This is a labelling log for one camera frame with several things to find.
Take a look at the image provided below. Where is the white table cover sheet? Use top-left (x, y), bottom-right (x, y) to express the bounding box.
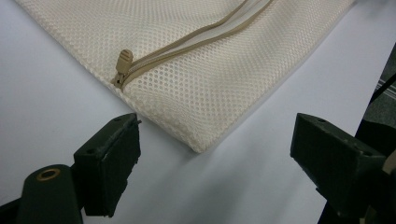
top-left (0, 0), bottom-right (396, 224)

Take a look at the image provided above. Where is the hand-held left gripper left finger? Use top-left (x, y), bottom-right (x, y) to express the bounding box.
top-left (73, 112), bottom-right (142, 218)

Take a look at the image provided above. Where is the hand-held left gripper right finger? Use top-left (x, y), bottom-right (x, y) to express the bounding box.
top-left (290, 112), bottom-right (388, 219)

